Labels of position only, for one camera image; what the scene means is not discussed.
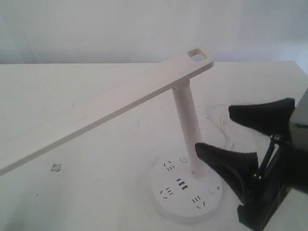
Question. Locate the white desk lamp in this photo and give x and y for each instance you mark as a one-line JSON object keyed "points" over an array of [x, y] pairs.
{"points": [[184, 189]]}

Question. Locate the small paper scrap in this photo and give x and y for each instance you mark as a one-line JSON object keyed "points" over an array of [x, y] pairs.
{"points": [[56, 167]]}

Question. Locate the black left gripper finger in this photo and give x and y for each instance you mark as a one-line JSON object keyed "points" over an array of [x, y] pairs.
{"points": [[235, 168]]}

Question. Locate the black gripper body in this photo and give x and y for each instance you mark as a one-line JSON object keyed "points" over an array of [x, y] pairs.
{"points": [[266, 188]]}

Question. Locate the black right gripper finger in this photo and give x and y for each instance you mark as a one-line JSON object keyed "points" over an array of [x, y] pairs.
{"points": [[267, 118]]}

